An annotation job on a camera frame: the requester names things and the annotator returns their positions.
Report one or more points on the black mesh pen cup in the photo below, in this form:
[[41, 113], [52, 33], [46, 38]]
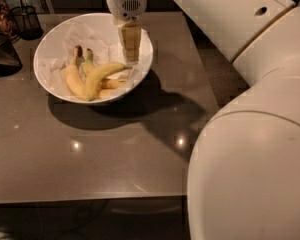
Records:
[[27, 22]]

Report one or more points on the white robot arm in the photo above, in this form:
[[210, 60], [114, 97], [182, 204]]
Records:
[[243, 179]]

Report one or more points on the white bowl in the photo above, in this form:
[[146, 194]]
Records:
[[99, 33]]

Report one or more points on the glass jar with snacks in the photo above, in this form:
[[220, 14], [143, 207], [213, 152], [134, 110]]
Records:
[[7, 24]]

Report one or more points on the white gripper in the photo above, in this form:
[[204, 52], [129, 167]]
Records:
[[126, 4]]

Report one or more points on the white paper liner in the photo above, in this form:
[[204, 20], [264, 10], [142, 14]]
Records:
[[90, 60]]

